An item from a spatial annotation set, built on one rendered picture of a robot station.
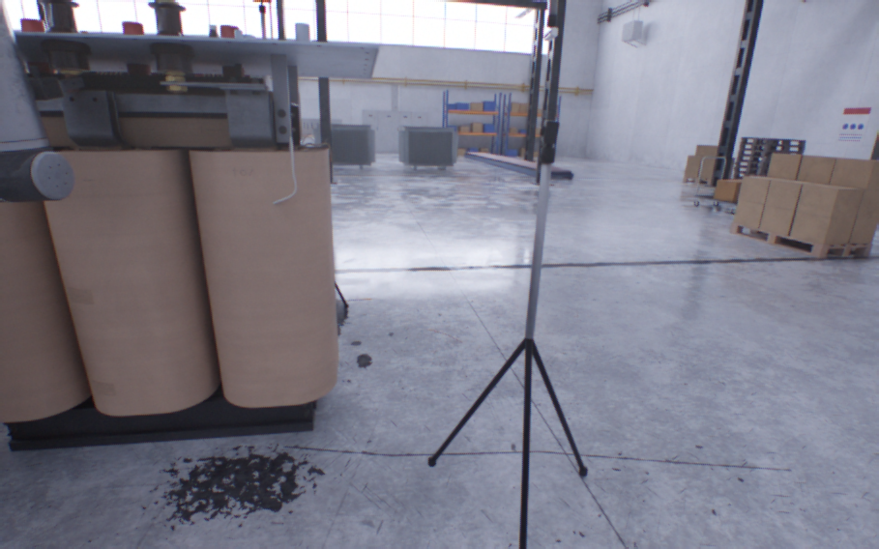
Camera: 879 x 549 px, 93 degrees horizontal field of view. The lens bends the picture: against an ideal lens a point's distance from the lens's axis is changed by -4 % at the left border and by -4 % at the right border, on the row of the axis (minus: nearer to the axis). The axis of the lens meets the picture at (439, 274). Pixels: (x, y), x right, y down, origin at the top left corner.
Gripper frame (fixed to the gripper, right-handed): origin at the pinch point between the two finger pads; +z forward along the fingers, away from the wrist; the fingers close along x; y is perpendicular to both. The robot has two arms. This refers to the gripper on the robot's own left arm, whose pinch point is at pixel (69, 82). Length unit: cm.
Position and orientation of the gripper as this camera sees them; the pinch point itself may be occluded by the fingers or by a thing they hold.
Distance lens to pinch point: 159.6
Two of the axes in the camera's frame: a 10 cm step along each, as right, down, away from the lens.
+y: -0.1, -8.7, -5.0
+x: -9.8, -0.8, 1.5
